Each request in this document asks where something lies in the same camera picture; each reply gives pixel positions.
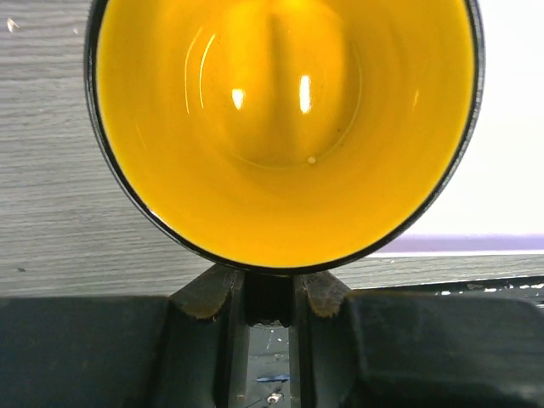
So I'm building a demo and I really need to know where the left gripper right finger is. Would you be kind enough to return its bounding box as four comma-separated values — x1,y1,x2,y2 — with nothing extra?
292,272,543,407

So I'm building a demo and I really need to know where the lavender plastic tray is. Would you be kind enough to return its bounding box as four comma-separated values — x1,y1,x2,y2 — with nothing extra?
379,1,543,256

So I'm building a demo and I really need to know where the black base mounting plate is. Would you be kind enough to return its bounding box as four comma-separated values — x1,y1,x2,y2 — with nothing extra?
364,276,543,309

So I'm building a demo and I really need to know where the yellow transparent mug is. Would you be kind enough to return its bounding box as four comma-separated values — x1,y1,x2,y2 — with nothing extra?
83,1,485,279

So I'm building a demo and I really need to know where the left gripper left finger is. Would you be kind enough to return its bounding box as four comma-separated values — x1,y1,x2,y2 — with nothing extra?
1,266,245,407

